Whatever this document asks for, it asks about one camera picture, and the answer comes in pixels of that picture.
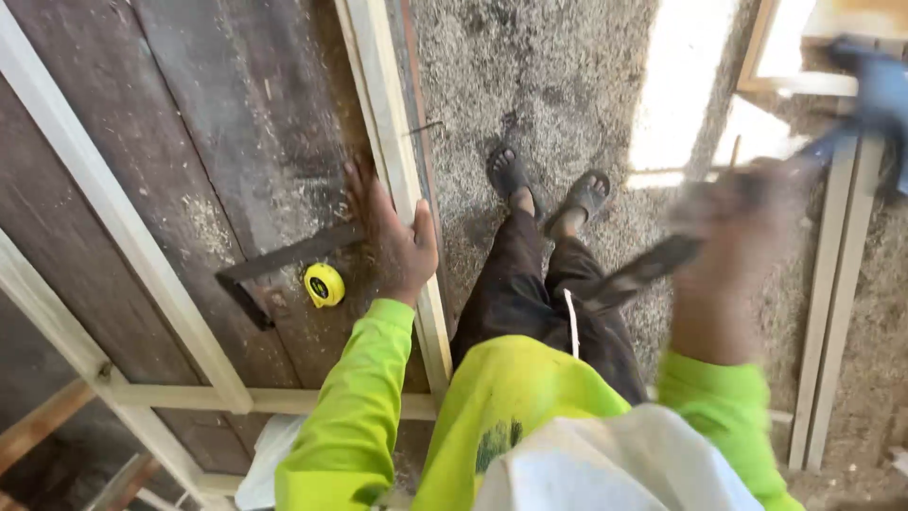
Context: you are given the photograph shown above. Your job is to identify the white fabric piece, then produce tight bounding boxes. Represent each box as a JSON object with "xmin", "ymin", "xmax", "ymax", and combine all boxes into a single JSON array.
[{"xmin": 471, "ymin": 403, "xmax": 767, "ymax": 511}]

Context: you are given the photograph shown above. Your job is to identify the white drawstring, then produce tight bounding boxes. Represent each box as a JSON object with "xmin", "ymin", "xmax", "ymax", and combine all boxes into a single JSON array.
[{"xmin": 562, "ymin": 288, "xmax": 581, "ymax": 359}]

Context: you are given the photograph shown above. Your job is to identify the person's left hand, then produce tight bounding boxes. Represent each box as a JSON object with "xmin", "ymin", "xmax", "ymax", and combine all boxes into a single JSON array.
[{"xmin": 342, "ymin": 152, "xmax": 441, "ymax": 308}]

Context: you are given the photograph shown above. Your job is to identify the person's dark trousers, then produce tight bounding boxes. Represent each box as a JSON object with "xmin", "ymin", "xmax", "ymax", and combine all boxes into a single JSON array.
[{"xmin": 450, "ymin": 209, "xmax": 650, "ymax": 405}]

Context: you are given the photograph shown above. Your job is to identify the yellow tape measure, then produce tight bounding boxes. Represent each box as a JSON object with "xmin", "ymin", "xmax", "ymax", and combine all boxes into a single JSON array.
[{"xmin": 304, "ymin": 263, "xmax": 346, "ymax": 309}]

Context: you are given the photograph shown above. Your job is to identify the wooden frame on ground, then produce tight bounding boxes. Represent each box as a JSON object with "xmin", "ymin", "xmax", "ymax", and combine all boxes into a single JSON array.
[{"xmin": 738, "ymin": 0, "xmax": 908, "ymax": 98}]

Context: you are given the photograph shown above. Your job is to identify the dark-handled blue tool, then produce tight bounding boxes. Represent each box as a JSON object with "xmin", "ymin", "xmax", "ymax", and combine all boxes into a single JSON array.
[{"xmin": 582, "ymin": 35, "xmax": 908, "ymax": 313}]

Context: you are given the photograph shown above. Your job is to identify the long pale wooden strip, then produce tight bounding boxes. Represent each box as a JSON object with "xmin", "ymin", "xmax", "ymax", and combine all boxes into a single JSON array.
[
  {"xmin": 807, "ymin": 138, "xmax": 888, "ymax": 473},
  {"xmin": 789, "ymin": 135, "xmax": 863, "ymax": 471}
]

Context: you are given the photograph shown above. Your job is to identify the dark sandal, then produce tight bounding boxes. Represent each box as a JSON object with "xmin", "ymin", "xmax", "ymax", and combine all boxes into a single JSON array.
[
  {"xmin": 486, "ymin": 145, "xmax": 543, "ymax": 217},
  {"xmin": 545, "ymin": 169, "xmax": 612, "ymax": 238}
]

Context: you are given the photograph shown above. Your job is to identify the brown wooden trestle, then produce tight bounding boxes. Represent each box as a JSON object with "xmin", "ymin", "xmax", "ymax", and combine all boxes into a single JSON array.
[{"xmin": 0, "ymin": 379, "xmax": 192, "ymax": 511}]

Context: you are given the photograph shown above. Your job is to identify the person's right hand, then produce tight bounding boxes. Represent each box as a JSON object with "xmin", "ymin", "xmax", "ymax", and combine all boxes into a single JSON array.
[{"xmin": 665, "ymin": 158, "xmax": 804, "ymax": 288}]

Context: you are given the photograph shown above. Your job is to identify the pale wooden window frame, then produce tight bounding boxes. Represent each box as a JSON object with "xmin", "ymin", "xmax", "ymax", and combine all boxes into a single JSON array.
[{"xmin": 0, "ymin": 0, "xmax": 455, "ymax": 511}]

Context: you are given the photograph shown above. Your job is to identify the dark metal carpenter's square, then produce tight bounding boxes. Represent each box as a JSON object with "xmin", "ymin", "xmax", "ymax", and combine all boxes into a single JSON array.
[{"xmin": 215, "ymin": 222, "xmax": 366, "ymax": 332}]

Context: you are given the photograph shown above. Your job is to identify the person's neon green shirt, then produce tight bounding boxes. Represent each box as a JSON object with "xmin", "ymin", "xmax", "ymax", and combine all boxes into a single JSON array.
[{"xmin": 275, "ymin": 297, "xmax": 806, "ymax": 511}]

